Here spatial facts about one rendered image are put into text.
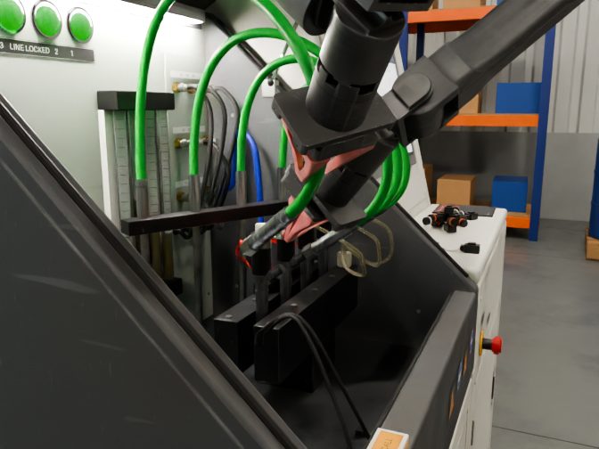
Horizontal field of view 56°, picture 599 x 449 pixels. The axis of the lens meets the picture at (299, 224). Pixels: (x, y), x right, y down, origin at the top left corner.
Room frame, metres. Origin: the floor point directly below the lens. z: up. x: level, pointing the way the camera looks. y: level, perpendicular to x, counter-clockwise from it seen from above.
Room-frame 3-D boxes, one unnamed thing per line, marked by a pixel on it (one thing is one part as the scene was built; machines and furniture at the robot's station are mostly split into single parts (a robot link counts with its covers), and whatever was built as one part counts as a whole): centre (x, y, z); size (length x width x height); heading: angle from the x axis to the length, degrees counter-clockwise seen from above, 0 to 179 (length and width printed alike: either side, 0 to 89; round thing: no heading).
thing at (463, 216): (1.38, -0.38, 1.01); 0.23 x 0.11 x 0.06; 156
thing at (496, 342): (1.07, -0.38, 0.80); 0.05 x 0.04 x 0.05; 156
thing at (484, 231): (1.35, -0.36, 0.97); 0.70 x 0.22 x 0.03; 156
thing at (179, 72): (1.09, 0.20, 1.20); 0.13 x 0.03 x 0.31; 156
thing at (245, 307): (0.88, 0.01, 0.91); 0.34 x 0.10 x 0.15; 156
